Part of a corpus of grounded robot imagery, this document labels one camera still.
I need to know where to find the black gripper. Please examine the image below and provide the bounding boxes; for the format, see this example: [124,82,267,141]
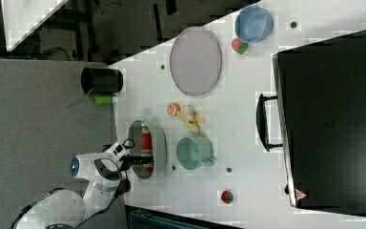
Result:
[120,155,153,171]

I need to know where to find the red plush ketchup bottle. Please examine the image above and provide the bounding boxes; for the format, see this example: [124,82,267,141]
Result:
[141,123,153,173]

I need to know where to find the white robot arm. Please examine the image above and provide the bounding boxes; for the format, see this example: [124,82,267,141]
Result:
[10,142,154,229]

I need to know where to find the green oval strainer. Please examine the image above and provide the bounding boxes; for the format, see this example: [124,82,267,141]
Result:
[128,120,167,180]

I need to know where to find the green mug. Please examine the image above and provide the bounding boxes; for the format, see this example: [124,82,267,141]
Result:
[176,136,214,170]

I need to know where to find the green ball toy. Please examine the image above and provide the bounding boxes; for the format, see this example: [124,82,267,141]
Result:
[94,94,112,106]

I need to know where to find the orange slice toy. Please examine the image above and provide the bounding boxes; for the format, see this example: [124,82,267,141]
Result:
[167,102,181,116]

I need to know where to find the peeled banana toy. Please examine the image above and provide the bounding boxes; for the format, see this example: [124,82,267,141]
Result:
[179,105,205,133]

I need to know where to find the black cylinder cup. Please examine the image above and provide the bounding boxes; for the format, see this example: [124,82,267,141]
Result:
[81,67,123,94]

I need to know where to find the round lilac plate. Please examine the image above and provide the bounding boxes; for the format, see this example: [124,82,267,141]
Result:
[170,27,222,96]

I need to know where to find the red green strawberry toy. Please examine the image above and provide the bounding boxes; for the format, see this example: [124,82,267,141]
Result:
[232,38,249,54]

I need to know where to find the blue cup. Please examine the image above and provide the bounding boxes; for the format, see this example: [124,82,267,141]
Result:
[234,5,274,43]

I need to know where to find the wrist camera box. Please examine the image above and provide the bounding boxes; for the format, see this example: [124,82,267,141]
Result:
[109,142,129,156]

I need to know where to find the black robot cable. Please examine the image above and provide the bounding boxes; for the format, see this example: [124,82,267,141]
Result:
[9,138,136,229]

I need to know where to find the black oven door handle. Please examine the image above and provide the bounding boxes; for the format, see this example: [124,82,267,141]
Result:
[256,94,283,152]

